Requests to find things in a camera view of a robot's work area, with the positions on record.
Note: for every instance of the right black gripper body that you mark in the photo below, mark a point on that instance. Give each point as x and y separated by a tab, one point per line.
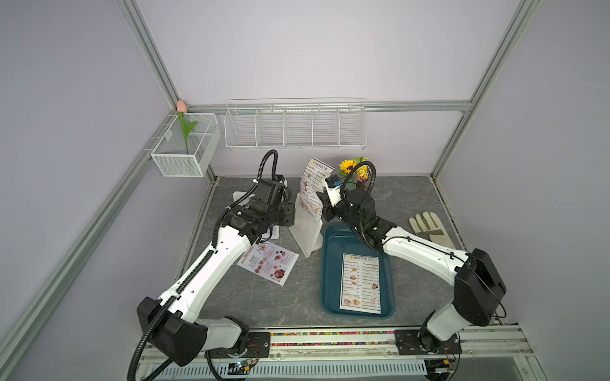
341	211

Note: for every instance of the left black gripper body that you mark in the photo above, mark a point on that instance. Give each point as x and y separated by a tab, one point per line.
283	217

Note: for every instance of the white menu holder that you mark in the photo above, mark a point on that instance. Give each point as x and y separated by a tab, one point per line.
306	229
237	195

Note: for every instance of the yellow food menu sheet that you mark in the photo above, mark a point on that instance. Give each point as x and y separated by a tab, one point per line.
360	284
312	181

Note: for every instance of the red special menu sheet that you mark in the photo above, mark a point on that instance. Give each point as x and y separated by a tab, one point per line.
269	261

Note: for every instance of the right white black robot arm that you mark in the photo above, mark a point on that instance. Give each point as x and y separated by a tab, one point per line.
478	287

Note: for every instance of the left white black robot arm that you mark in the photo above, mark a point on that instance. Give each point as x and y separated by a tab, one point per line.
171	322

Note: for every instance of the teal plastic tray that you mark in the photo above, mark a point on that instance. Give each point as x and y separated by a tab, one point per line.
337	240

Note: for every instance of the sunflower bouquet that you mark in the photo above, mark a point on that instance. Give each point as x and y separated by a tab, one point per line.
352	167

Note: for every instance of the beige work glove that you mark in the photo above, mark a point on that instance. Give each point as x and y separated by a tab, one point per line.
429	227

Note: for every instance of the pink artificial tulip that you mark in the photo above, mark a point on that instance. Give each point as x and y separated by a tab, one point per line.
187	127

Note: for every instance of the white wire wall shelf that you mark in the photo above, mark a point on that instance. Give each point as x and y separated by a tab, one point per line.
296	123

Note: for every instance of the white mesh wall basket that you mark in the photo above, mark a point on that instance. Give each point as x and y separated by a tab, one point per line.
169	152

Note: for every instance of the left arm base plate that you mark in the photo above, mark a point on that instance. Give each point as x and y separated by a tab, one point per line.
256	345

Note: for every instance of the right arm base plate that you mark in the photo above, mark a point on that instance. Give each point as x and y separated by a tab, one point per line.
414	342

